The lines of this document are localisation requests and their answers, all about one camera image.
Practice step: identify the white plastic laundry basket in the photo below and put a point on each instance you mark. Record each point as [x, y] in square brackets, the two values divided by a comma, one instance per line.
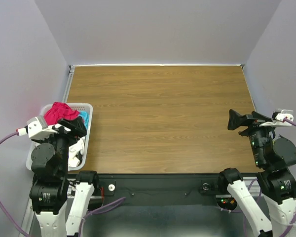
[74, 106]

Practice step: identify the cyan t shirt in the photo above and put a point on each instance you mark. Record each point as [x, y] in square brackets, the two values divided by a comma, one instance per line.
[85, 117]

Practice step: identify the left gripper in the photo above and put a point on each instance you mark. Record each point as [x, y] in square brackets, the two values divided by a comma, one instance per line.
[76, 130]

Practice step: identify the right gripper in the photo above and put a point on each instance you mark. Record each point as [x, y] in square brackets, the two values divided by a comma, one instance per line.
[236, 119]

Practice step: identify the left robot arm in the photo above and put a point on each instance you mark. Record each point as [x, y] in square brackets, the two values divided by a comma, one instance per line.
[49, 192]

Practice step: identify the pink t shirt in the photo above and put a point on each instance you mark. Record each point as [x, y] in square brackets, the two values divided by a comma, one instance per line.
[60, 110]

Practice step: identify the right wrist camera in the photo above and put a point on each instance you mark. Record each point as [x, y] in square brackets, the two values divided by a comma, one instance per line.
[280, 118]

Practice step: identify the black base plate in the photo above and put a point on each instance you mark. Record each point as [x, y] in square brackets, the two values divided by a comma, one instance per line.
[162, 190]

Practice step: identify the white t shirt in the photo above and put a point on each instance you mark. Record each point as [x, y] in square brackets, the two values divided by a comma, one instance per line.
[76, 152]

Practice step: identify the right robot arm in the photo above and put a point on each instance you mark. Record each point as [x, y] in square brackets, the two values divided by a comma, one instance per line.
[278, 186]

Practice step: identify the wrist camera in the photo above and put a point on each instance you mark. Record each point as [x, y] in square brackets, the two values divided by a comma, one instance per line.
[36, 129]
[280, 118]

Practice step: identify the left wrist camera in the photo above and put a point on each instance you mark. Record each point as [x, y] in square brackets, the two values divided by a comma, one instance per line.
[36, 129]

